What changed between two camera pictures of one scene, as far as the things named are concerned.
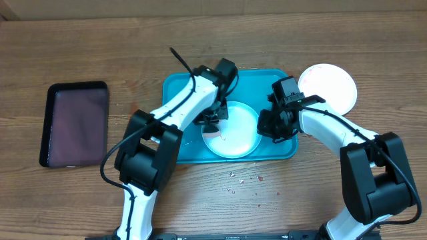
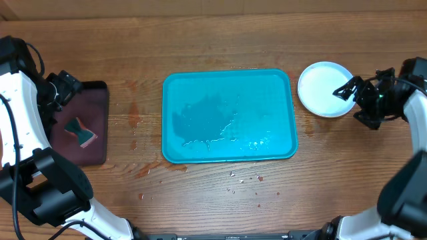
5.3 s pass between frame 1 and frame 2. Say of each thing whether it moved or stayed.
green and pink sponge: moved
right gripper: moved
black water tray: stayed
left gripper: moved
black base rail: stayed
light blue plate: moved
